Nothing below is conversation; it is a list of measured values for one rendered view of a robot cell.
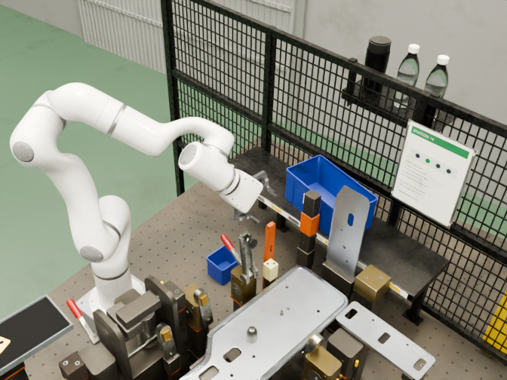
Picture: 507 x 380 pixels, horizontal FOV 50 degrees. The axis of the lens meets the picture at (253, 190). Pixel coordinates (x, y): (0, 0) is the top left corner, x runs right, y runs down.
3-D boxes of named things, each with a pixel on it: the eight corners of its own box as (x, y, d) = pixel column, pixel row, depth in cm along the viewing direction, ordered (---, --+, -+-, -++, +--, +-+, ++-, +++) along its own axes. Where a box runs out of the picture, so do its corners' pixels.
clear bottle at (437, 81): (431, 123, 169) (447, 64, 156) (413, 114, 172) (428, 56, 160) (442, 115, 172) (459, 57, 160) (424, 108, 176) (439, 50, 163)
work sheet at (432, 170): (449, 229, 174) (477, 150, 154) (389, 196, 186) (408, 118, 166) (452, 226, 175) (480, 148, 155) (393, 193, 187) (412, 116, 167)
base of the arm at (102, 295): (78, 304, 191) (68, 271, 178) (115, 269, 203) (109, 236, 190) (118, 331, 184) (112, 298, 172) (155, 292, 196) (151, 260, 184)
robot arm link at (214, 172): (219, 160, 154) (206, 189, 152) (186, 136, 145) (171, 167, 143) (239, 162, 147) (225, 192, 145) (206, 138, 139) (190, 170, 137)
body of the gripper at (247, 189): (229, 161, 154) (254, 179, 161) (210, 191, 153) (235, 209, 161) (244, 170, 148) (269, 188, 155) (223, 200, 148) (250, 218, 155)
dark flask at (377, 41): (373, 97, 180) (383, 47, 169) (355, 89, 184) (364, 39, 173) (386, 90, 184) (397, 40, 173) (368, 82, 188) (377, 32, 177)
